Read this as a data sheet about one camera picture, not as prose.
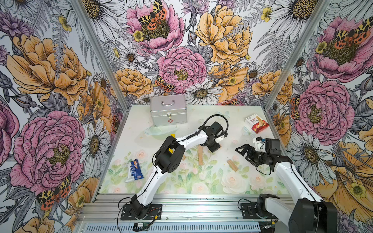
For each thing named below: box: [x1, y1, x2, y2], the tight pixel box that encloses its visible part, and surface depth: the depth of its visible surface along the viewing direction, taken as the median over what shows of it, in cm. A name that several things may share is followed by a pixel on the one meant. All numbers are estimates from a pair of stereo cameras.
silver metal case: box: [150, 94, 188, 127], surface depth 107 cm
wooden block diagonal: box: [197, 151, 204, 166], surface depth 95 cm
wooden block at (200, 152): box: [197, 144, 204, 160], surface depth 98 cm
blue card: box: [130, 158, 145, 181], surface depth 87 cm
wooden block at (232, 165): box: [226, 159, 239, 173], surface depth 92 cm
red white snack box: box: [244, 113, 270, 134], surface depth 110 cm
